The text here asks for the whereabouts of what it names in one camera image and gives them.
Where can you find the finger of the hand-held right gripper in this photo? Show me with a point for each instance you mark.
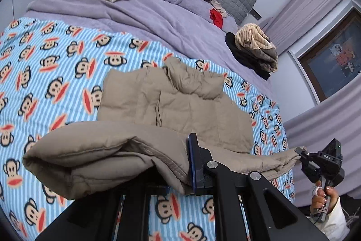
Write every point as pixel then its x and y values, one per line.
pixel 306 155
pixel 308 173

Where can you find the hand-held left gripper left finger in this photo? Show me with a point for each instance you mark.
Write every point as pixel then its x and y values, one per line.
pixel 135 215

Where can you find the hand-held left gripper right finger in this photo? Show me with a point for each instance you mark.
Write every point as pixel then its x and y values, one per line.
pixel 193 170

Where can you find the khaki puffer jacket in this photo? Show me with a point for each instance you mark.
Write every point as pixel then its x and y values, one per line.
pixel 180 114

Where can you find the person's right forearm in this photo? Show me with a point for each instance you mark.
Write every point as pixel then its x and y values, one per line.
pixel 332 225

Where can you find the person's right hand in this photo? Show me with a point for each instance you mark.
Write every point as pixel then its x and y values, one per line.
pixel 320 200

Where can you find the lilac curtain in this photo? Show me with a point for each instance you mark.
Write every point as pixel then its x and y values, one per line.
pixel 307 9
pixel 324 128

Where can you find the dark framed window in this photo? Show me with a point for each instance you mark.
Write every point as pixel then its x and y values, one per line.
pixel 335 57

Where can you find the grey-brown garment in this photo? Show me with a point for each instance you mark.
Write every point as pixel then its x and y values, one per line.
pixel 268 59

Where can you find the black garment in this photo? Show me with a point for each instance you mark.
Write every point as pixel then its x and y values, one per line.
pixel 242 57

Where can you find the beige striped garment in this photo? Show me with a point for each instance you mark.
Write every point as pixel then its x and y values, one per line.
pixel 251 37

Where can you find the red cloth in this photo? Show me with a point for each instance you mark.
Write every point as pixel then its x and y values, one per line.
pixel 216 19

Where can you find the beige pink cloth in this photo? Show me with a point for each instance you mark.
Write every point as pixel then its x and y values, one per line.
pixel 220 6

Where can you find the purple duvet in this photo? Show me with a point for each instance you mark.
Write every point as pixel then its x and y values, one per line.
pixel 127 15

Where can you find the blue striped monkey print blanket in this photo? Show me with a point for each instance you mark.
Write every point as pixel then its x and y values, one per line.
pixel 56 60

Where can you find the dark wall panel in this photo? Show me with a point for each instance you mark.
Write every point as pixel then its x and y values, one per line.
pixel 256 13

